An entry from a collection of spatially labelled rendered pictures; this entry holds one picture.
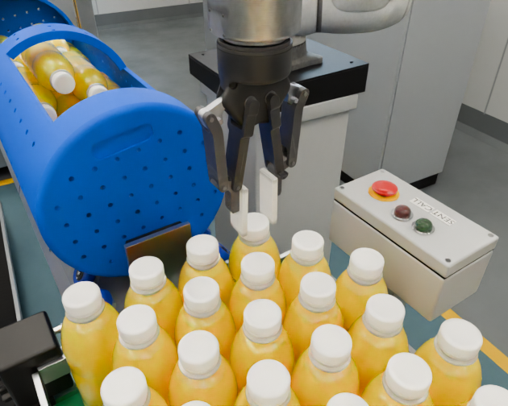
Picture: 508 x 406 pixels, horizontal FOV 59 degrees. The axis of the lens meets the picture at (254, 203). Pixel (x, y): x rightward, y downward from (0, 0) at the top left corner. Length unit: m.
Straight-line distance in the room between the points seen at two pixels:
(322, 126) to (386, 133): 1.11
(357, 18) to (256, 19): 0.76
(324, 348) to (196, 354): 0.12
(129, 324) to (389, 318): 0.26
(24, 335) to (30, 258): 1.75
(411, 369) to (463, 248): 0.21
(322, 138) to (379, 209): 0.65
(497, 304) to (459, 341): 1.73
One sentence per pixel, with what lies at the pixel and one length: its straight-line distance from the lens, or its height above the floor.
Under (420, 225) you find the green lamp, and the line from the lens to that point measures 0.61.
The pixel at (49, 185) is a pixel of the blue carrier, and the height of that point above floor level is 1.16.
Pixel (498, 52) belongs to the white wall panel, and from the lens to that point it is 3.43.
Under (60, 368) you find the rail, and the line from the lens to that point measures 0.65.
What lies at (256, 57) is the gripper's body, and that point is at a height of 1.33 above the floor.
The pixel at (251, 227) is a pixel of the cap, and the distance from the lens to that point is 0.57.
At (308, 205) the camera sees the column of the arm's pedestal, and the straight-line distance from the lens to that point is 1.36.
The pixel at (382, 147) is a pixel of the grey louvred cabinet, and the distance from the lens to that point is 2.35.
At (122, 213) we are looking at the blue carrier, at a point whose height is 1.08.
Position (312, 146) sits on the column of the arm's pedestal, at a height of 0.87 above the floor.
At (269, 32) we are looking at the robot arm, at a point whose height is 1.36.
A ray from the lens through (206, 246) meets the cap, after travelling 0.55.
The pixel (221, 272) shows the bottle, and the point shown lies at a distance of 0.56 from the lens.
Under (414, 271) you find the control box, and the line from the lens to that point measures 0.62.
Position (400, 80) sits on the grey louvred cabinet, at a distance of 2.23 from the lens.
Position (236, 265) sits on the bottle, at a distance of 0.60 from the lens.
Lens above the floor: 1.47
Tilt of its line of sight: 36 degrees down
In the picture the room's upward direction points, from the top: straight up
